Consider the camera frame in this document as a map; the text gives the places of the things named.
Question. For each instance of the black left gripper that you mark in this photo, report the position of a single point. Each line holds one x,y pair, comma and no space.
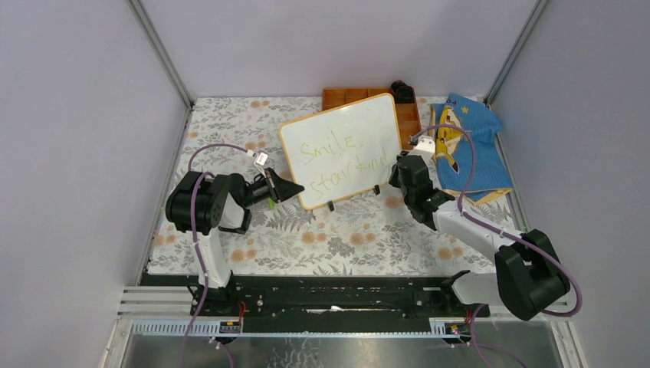
277,188

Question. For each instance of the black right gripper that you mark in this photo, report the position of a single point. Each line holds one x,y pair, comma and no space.
393,179

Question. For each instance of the yellow framed whiteboard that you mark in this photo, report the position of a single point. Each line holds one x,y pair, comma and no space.
342,152

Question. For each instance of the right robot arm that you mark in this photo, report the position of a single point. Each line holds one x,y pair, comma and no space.
527,277

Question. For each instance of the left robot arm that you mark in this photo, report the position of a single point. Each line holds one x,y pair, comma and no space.
204,206

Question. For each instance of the metal whiteboard stand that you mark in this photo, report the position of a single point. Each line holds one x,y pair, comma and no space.
376,191

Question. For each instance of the blue yellow cartoon bag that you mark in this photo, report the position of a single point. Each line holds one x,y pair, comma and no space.
465,143

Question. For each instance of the orange wooden compartment tray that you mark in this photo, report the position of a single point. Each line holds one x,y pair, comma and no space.
408,116

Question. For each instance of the black object in tray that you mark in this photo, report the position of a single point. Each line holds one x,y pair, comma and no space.
402,92

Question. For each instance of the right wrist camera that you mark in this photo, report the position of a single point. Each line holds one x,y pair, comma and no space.
424,147

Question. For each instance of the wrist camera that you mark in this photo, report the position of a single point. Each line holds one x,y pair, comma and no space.
424,147
260,159

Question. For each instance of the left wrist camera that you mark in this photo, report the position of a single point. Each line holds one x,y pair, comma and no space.
260,159

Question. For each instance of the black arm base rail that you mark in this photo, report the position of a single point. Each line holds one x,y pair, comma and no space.
323,304

